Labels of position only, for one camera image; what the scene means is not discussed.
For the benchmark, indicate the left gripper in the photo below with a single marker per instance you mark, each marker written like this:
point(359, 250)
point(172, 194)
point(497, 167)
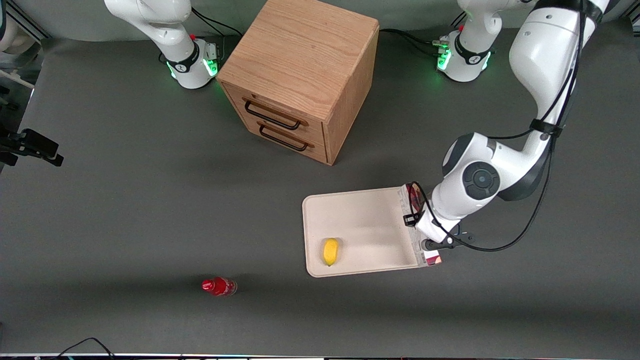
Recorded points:
point(409, 219)

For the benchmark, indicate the red cookie box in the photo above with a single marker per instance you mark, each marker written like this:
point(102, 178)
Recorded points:
point(411, 197)

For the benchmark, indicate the black camera on clamp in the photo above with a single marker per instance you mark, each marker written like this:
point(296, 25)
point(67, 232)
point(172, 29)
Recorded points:
point(35, 145)

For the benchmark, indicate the beige rectangular tray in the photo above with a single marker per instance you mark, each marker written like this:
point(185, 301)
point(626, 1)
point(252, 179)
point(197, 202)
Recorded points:
point(365, 225)

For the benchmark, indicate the red plastic bottle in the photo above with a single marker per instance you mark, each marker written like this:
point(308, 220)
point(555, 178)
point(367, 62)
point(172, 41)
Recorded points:
point(220, 286)

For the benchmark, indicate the yellow lemon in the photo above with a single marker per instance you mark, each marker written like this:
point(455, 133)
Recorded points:
point(330, 251)

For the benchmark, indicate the white rounded machine housing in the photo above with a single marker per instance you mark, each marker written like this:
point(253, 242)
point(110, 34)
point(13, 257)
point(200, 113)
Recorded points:
point(12, 35)

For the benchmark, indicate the wooden two-drawer cabinet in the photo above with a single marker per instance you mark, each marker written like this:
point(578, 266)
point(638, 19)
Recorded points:
point(300, 55)

